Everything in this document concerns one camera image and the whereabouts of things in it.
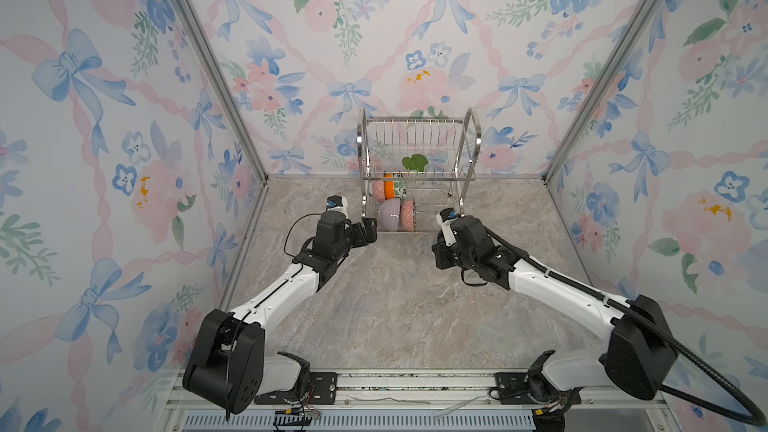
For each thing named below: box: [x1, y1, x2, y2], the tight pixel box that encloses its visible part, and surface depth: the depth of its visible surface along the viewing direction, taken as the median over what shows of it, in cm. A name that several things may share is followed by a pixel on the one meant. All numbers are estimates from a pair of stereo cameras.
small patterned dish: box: [401, 198, 415, 232], surface depth 94 cm
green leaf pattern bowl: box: [394, 180, 407, 203], surface depth 101 cm
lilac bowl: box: [378, 198, 401, 231], surface depth 95 cm
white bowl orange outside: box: [384, 173, 395, 199], surface depth 100 cm
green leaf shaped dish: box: [402, 154, 428, 172], surface depth 88 cm
